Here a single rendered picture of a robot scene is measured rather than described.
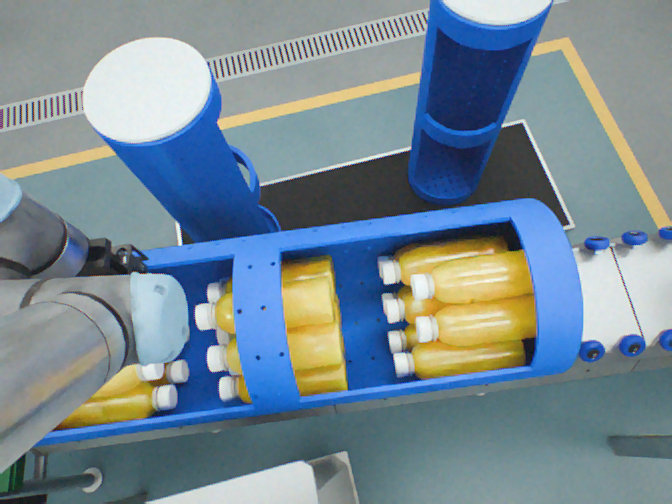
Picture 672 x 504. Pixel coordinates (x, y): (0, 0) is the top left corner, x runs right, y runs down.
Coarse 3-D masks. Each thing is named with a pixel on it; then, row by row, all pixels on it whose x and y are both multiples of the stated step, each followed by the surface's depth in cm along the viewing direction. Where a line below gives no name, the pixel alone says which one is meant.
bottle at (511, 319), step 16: (464, 304) 73; (480, 304) 73; (496, 304) 72; (512, 304) 72; (528, 304) 72; (432, 320) 73; (448, 320) 72; (464, 320) 71; (480, 320) 71; (496, 320) 71; (512, 320) 71; (528, 320) 71; (432, 336) 73; (448, 336) 72; (464, 336) 71; (480, 336) 71; (496, 336) 72; (512, 336) 72; (528, 336) 73
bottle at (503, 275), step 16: (480, 256) 72; (496, 256) 71; (512, 256) 71; (432, 272) 72; (448, 272) 70; (464, 272) 69; (480, 272) 69; (496, 272) 69; (512, 272) 69; (528, 272) 69; (432, 288) 71; (448, 288) 70; (464, 288) 69; (480, 288) 69; (496, 288) 69; (512, 288) 70; (528, 288) 70
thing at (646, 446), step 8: (616, 440) 165; (624, 440) 160; (632, 440) 155; (640, 440) 150; (648, 440) 146; (656, 440) 142; (664, 440) 138; (616, 448) 166; (624, 448) 160; (632, 448) 155; (640, 448) 151; (648, 448) 146; (656, 448) 142; (664, 448) 138; (632, 456) 156; (640, 456) 151; (648, 456) 147; (656, 456) 143; (664, 456) 139
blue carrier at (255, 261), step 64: (192, 256) 70; (256, 256) 69; (192, 320) 91; (256, 320) 64; (384, 320) 91; (576, 320) 65; (192, 384) 87; (256, 384) 66; (384, 384) 80; (448, 384) 70
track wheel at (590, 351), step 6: (588, 342) 86; (594, 342) 86; (600, 342) 86; (582, 348) 86; (588, 348) 85; (594, 348) 86; (600, 348) 86; (582, 354) 86; (588, 354) 86; (594, 354) 86; (600, 354) 86; (588, 360) 87; (594, 360) 87
